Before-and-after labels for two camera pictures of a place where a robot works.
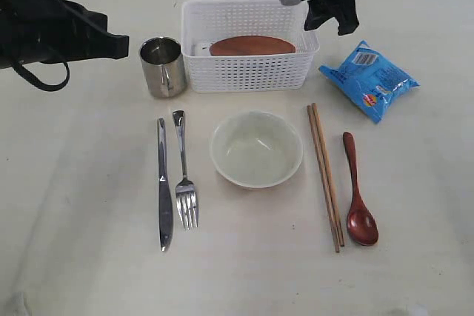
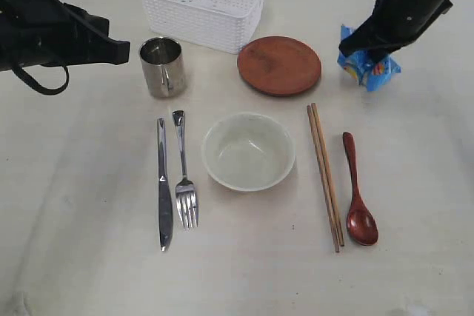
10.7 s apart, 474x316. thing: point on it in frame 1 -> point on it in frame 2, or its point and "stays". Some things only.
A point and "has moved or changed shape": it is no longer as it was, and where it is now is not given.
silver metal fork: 185,189 stays
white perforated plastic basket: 247,45 -> 204,3
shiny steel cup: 164,66 stays
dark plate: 251,46 -> 279,65
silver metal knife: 165,203 stays
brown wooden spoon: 362,226 stays
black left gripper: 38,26 stays
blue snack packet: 369,78 has moved or changed shape
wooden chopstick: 323,175 stays
